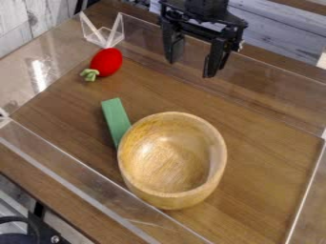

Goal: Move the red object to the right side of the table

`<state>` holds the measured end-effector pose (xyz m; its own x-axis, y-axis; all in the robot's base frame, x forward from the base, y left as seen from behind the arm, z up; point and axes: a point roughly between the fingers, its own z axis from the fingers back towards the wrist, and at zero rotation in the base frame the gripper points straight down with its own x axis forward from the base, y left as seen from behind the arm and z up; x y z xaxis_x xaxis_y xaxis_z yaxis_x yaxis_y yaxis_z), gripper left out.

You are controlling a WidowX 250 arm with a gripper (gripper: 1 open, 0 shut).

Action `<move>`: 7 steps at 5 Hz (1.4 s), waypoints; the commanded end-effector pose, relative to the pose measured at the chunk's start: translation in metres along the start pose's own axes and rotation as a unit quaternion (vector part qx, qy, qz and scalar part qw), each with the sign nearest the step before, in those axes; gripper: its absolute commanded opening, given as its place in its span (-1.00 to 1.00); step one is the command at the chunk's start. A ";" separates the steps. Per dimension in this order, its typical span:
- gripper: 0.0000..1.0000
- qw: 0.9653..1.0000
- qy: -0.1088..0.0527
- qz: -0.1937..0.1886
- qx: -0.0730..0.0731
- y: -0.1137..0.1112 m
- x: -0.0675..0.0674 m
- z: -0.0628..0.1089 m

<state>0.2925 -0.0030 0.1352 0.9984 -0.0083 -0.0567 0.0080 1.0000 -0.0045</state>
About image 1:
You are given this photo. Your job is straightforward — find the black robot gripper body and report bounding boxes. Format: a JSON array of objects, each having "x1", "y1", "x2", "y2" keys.
[{"x1": 159, "y1": 0, "x2": 248, "y2": 51}]

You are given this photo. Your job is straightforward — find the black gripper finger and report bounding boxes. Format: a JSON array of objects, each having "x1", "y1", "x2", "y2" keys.
[
  {"x1": 203, "y1": 38, "x2": 231, "y2": 78},
  {"x1": 161, "y1": 19, "x2": 184, "y2": 64}
]

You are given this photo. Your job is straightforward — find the red plush strawberry toy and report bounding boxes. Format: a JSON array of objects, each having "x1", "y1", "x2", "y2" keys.
[{"x1": 80, "y1": 48, "x2": 123, "y2": 82}]

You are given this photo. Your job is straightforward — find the green rectangular block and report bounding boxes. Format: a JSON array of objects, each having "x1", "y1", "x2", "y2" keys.
[{"x1": 100, "y1": 98, "x2": 131, "y2": 147}]

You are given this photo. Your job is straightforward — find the wooden bowl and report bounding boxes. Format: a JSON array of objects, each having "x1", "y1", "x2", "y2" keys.
[{"x1": 117, "y1": 112, "x2": 228, "y2": 210}]

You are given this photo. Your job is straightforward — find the black clamp under table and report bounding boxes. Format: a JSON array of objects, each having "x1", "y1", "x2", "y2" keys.
[{"x1": 0, "y1": 200, "x2": 71, "y2": 244}]

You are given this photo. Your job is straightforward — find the clear acrylic barrier wall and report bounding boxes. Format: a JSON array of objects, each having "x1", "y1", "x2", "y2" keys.
[{"x1": 0, "y1": 12, "x2": 326, "y2": 244}]

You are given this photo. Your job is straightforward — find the clear acrylic corner bracket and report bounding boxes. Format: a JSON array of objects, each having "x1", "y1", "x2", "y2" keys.
[{"x1": 79, "y1": 12, "x2": 124, "y2": 49}]

